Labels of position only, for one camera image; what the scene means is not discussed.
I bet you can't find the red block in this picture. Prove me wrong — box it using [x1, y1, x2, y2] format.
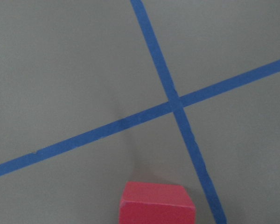
[119, 181, 196, 224]

